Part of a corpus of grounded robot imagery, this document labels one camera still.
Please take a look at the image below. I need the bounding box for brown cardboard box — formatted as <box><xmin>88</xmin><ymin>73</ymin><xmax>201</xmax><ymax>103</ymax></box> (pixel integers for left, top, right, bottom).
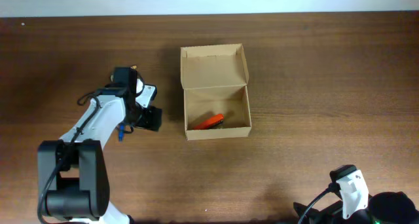
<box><xmin>180</xmin><ymin>43</ymin><xmax>252</xmax><ymax>141</ymax></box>

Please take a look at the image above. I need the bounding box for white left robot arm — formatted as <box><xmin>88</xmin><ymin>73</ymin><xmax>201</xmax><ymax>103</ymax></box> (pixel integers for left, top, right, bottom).
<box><xmin>37</xmin><ymin>67</ymin><xmax>162</xmax><ymax>223</ymax></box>

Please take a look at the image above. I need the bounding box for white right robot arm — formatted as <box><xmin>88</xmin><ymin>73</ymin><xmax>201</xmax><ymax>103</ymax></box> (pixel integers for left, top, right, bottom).
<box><xmin>293</xmin><ymin>164</ymin><xmax>418</xmax><ymax>224</ymax></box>

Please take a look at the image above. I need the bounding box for blue pen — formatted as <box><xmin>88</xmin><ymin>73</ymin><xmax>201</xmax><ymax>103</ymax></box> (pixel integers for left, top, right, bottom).
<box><xmin>118</xmin><ymin>123</ymin><xmax>125</xmax><ymax>142</ymax></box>

